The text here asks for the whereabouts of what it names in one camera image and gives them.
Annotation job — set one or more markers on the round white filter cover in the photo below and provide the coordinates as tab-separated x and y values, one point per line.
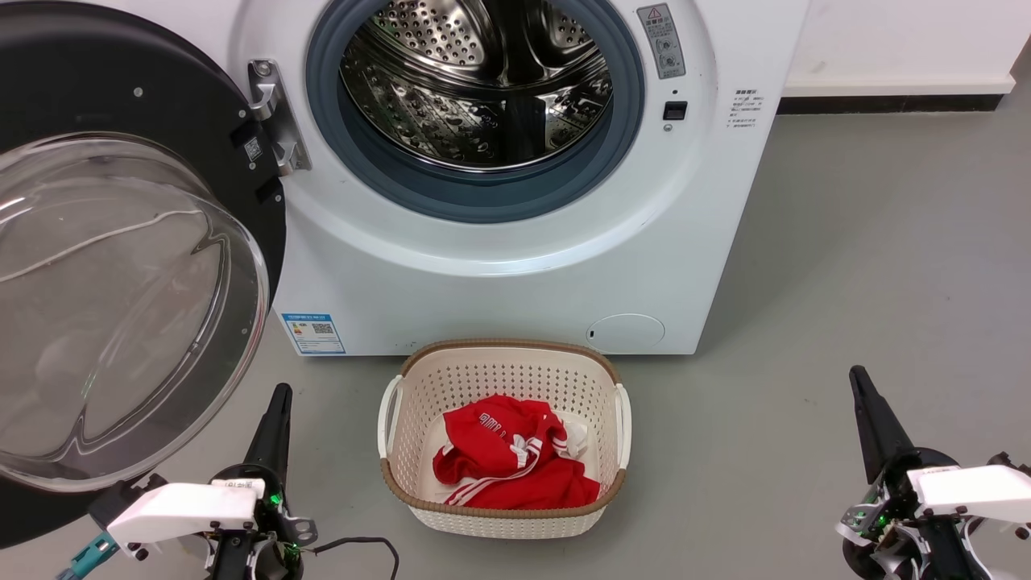
625	332

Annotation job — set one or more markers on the blue energy label sticker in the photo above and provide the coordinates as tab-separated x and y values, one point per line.
314	333

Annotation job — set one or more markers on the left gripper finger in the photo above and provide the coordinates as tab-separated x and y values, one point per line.
264	443
280	455

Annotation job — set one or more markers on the white left wrist camera cover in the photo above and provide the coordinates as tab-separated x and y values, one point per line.
181	509

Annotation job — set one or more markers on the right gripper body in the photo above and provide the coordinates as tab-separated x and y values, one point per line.
890	524

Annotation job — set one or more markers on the white right wrist camera cover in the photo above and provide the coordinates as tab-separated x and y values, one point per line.
979	490

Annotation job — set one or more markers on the white wrist camera cover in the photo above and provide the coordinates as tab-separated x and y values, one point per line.
181	509
979	490

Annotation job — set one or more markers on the round black washer door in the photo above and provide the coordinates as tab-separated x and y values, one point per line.
97	80

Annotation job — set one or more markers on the stainless steel washer drum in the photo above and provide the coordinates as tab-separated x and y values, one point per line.
435	105

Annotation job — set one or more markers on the grey warning sticker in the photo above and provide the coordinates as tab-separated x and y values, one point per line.
662	40

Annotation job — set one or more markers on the cream perforated laundry basket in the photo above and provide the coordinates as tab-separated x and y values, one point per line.
503	367

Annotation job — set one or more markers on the white front-load washing machine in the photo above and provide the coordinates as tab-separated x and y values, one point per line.
483	290

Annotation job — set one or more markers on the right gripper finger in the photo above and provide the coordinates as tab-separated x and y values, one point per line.
889	435
871	443

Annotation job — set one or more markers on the red garment with white stripes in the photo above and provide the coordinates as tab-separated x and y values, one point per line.
499	480

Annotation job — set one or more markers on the silver metal door hinge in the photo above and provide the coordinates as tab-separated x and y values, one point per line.
271	97

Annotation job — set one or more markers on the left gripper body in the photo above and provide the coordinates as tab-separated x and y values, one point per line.
282	524

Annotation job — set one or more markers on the printed text sticker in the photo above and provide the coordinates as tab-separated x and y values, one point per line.
743	109

